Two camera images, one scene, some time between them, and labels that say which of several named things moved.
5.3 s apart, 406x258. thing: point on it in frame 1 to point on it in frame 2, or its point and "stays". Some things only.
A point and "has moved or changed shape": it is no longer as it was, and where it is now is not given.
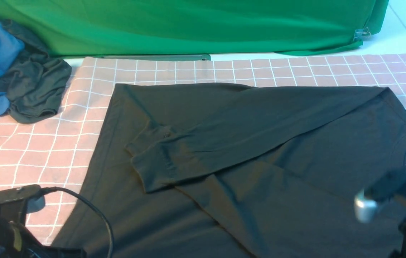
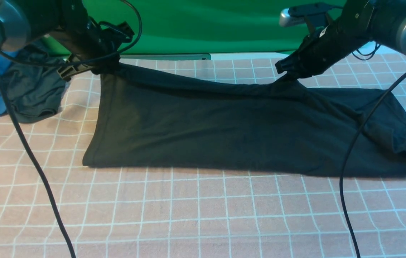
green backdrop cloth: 190,29 stays
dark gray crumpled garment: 36,85 stays
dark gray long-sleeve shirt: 203,171 has moved or changed shape
